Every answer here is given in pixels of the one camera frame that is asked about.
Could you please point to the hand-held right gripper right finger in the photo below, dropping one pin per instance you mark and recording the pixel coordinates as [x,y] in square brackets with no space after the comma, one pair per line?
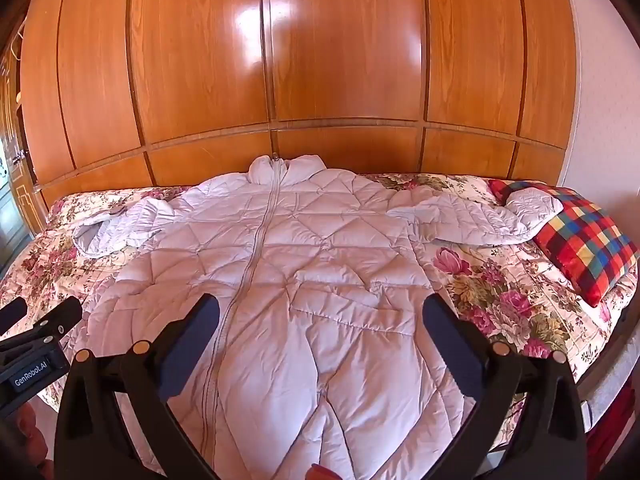
[450,345]

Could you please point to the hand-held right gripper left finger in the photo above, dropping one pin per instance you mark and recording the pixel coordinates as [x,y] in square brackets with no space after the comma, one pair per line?
[190,342]

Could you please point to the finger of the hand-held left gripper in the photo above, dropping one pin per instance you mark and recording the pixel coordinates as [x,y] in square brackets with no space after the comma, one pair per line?
[12,314]
[57,317]

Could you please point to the white quilt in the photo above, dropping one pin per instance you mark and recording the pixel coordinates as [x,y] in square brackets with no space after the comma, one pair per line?
[310,260]

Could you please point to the floral quilted bedspread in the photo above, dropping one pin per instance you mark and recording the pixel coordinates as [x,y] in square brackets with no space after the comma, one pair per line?
[492,282]

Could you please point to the wooden framed glass door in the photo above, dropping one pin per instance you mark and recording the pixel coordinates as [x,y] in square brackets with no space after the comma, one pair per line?
[12,200]

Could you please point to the white bed mattress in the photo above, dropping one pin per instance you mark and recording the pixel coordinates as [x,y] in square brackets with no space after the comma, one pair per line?
[607,375]

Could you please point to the colourful plaid pillow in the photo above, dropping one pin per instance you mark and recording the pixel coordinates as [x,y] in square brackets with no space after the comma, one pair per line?
[585,240]

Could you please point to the red cloth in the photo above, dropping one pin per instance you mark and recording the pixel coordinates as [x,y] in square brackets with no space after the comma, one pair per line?
[612,425]

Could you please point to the wooden panelled wardrobe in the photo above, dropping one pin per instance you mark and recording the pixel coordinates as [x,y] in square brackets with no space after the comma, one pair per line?
[340,60]

